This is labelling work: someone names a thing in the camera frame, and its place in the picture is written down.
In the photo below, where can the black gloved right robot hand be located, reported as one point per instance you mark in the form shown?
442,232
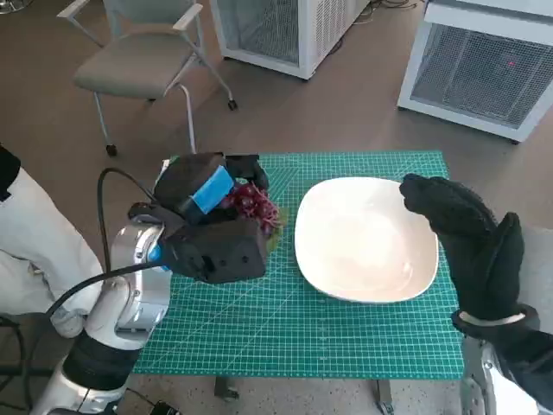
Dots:
475,255

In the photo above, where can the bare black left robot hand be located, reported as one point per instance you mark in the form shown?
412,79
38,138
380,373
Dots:
186,181

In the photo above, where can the red toy grape bunch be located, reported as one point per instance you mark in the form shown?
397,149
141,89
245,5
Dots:
255,205

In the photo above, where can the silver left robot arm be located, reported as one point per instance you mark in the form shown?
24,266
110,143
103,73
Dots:
129,302

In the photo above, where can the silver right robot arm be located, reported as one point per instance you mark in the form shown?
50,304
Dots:
477,380

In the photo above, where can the white plate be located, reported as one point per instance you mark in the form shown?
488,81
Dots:
358,242

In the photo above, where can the person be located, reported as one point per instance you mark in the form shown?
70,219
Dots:
43,242

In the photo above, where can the green cutting mat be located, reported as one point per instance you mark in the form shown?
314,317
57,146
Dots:
281,328

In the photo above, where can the white cabinet with mesh door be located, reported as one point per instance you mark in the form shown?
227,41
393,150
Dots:
475,73
311,39

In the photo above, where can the black floor device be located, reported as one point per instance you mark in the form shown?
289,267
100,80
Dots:
164,408

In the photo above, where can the black floor stand bar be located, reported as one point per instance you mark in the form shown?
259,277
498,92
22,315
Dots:
13,371

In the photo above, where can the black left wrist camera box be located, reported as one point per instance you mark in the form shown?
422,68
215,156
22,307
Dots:
224,250

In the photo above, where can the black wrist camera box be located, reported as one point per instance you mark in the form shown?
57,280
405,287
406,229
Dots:
224,250
531,359

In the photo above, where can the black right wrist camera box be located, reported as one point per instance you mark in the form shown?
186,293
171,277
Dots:
531,359

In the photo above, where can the grey chair with white frame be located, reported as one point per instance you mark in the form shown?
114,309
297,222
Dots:
134,65

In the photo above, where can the metal table leg bracket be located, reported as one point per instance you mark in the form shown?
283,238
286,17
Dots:
383,395
226,389

